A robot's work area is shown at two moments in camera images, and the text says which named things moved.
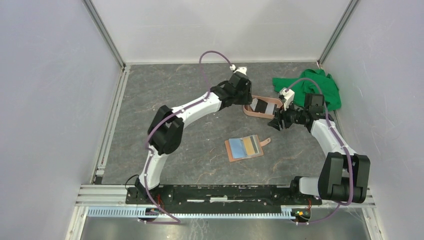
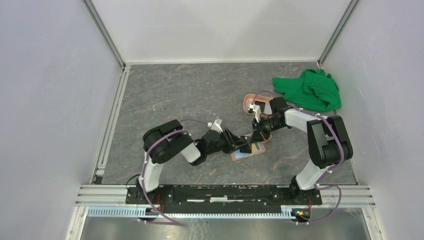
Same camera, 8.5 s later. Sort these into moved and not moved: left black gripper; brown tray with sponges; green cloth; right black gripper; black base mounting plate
Moved: right black gripper; left black gripper
Not moved: brown tray with sponges; black base mounting plate; green cloth
